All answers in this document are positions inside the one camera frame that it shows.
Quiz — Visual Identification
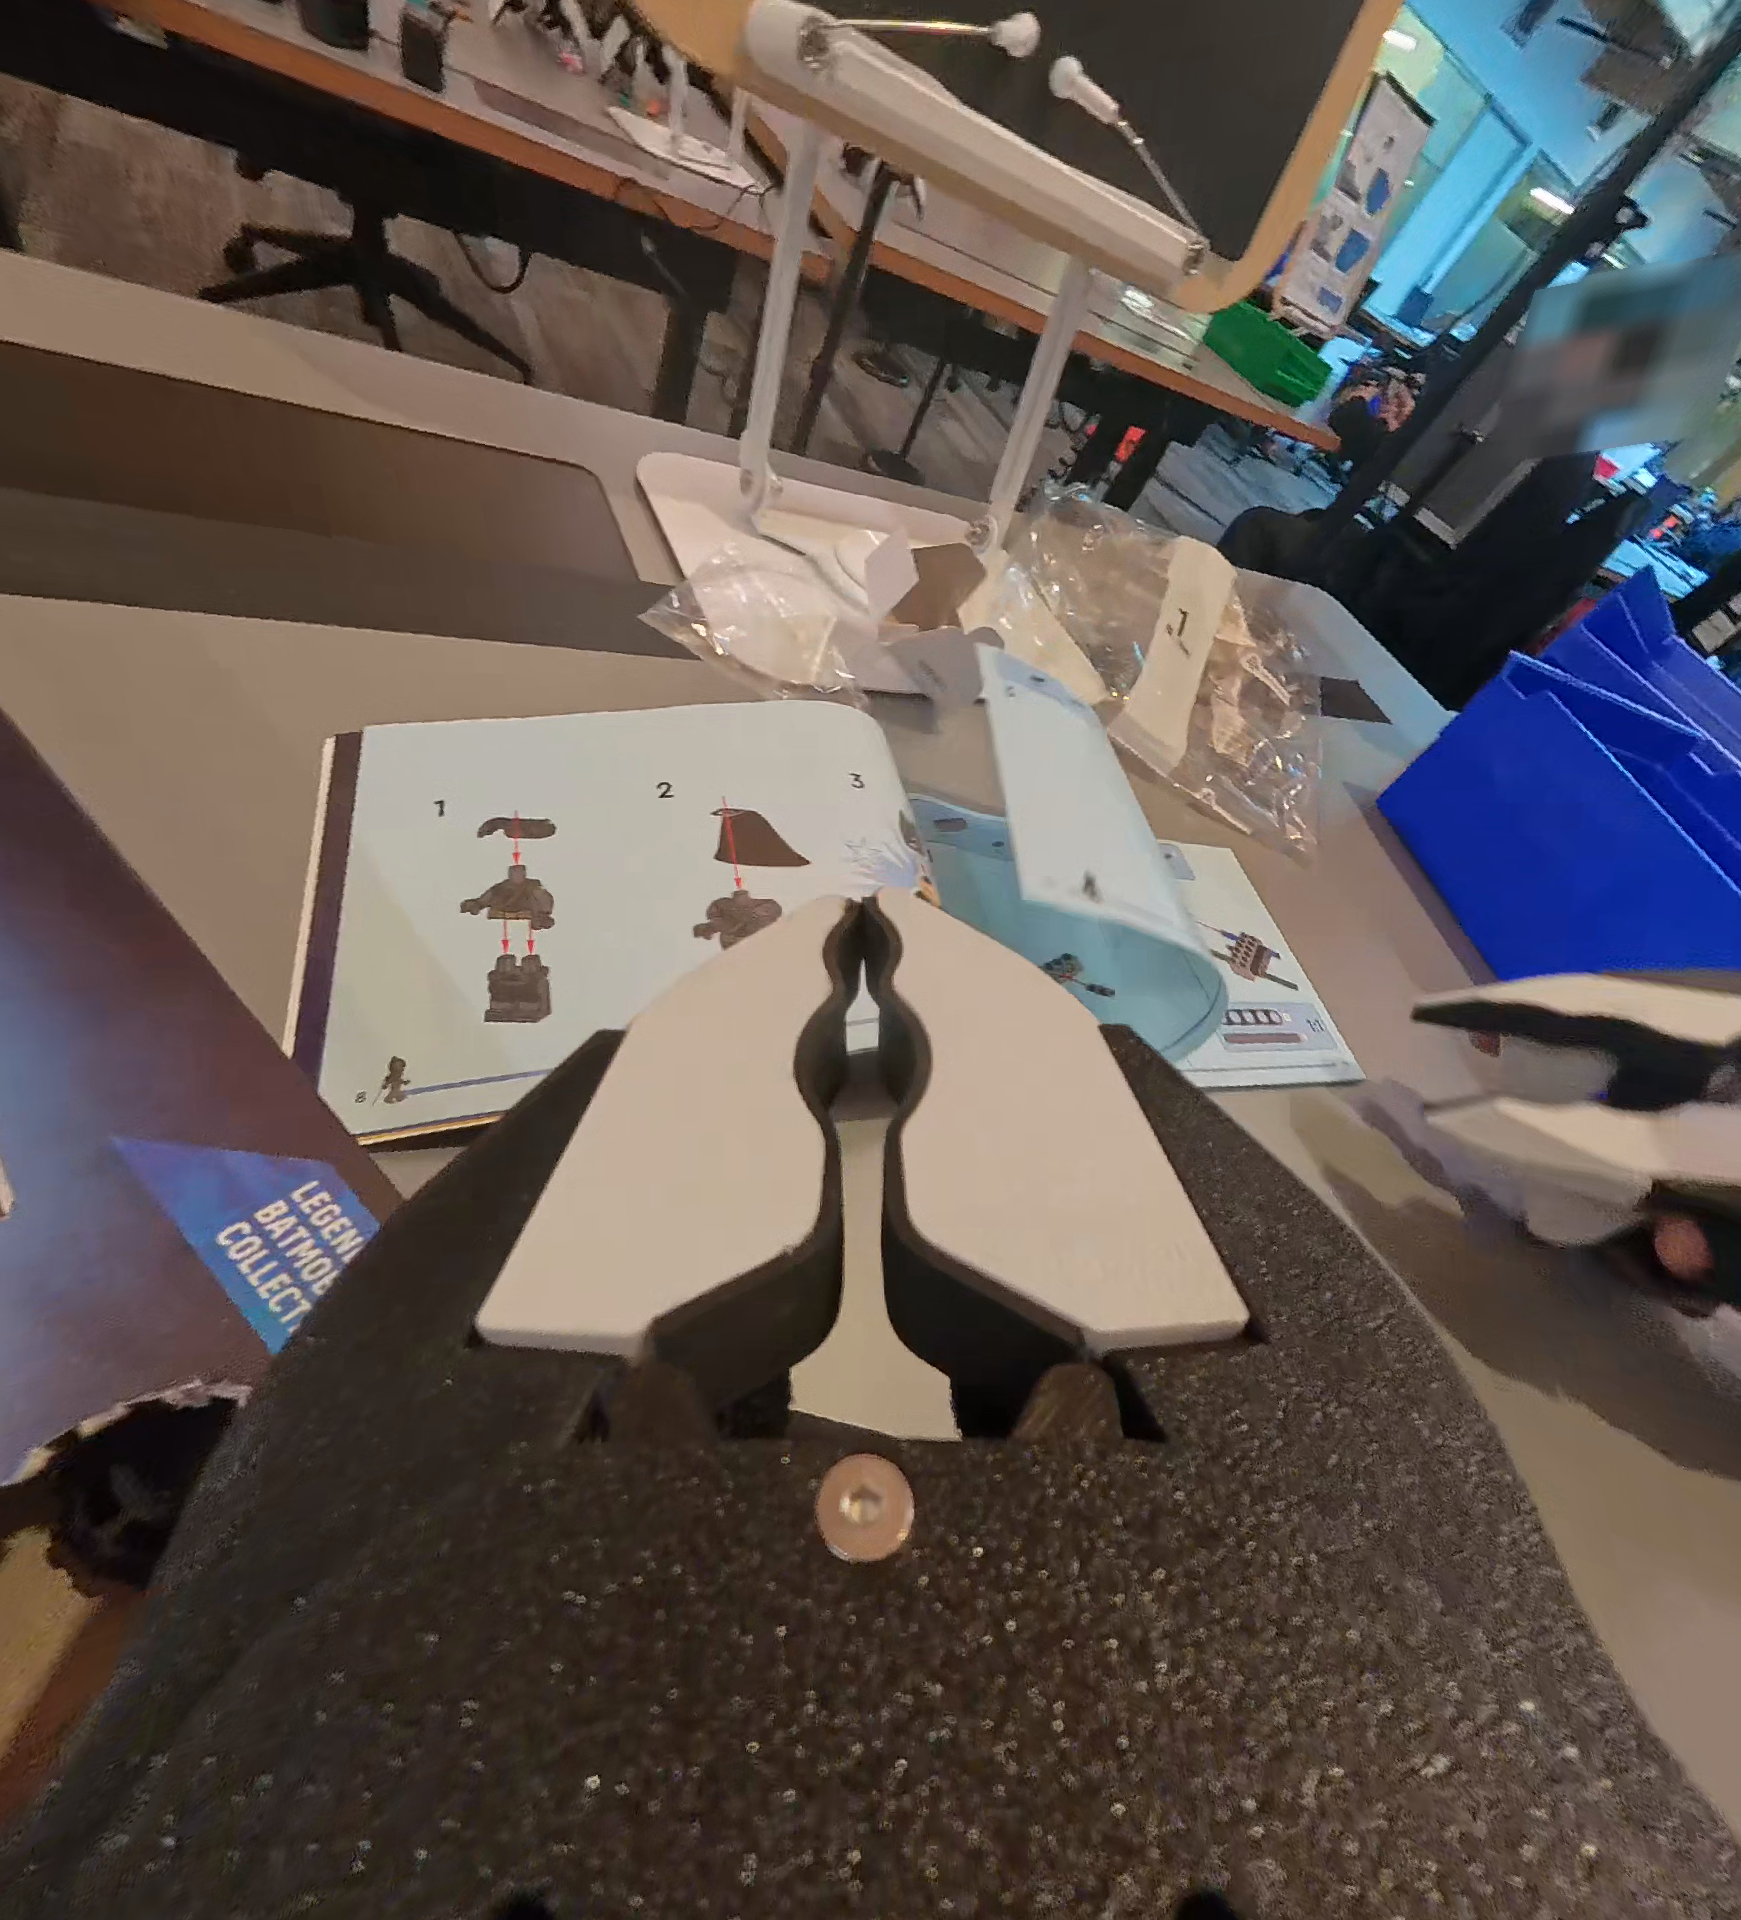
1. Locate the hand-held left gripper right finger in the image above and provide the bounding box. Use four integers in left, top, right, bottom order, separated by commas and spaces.
864, 891, 1254, 1365

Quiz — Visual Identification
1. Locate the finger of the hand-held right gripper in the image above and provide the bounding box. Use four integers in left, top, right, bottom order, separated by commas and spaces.
1412, 970, 1741, 1051
1389, 1067, 1741, 1249

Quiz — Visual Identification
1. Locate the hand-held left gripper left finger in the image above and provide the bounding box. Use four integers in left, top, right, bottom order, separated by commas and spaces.
475, 896, 872, 1370

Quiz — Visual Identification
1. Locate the stack of blue plastic bins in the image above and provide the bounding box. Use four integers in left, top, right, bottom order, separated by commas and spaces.
1376, 569, 1741, 995

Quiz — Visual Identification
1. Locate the toy brick instruction booklet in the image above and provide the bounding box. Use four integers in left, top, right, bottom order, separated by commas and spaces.
284, 644, 1368, 1151

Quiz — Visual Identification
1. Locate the crumpled clear plastic bag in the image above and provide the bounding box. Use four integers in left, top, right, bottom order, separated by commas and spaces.
1017, 491, 1333, 861

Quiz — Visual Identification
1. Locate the white numbered paper bag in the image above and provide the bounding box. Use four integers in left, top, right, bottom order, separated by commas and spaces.
1107, 535, 1244, 754

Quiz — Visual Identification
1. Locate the torn white cardboard piece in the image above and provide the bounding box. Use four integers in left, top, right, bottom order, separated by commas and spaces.
852, 532, 1016, 699

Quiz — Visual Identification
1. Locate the dark printed toy brick box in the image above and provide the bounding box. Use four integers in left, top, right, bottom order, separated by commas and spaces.
0, 598, 407, 1659

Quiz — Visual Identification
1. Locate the green plastic bin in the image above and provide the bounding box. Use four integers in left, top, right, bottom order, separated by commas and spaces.
1203, 301, 1335, 410

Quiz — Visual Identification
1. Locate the black slanted pole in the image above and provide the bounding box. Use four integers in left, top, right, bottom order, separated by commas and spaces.
1331, 0, 1741, 520

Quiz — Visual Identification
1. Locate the dark grey desk mat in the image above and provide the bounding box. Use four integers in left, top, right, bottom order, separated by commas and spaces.
0, 319, 699, 664

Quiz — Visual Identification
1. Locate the black office chair base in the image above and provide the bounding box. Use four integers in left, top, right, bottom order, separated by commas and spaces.
199, 143, 537, 383

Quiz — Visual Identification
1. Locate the black board with wooden rim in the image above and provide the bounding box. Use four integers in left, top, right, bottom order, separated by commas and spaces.
627, 0, 1412, 315

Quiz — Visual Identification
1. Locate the white desk stand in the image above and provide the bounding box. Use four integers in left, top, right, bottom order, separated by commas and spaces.
635, 0, 1213, 606

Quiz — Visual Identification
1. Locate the long wooden background table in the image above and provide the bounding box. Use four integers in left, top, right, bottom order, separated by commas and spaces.
104, 0, 1344, 452

